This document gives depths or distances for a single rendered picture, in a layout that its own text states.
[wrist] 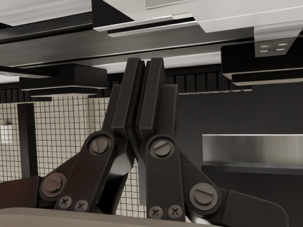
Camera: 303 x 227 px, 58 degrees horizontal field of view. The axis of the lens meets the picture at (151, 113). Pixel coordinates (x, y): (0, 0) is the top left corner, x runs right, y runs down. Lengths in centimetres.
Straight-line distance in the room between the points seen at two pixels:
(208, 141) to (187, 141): 53
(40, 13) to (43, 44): 30
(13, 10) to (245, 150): 23
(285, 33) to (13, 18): 24
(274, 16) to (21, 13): 22
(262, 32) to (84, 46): 35
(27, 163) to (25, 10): 109
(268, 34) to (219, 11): 8
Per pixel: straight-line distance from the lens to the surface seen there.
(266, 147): 19
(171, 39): 45
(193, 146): 72
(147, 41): 47
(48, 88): 51
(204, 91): 57
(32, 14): 29
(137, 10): 18
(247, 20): 21
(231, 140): 19
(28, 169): 134
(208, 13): 19
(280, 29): 24
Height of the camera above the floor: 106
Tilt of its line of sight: 2 degrees up
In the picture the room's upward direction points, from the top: 177 degrees clockwise
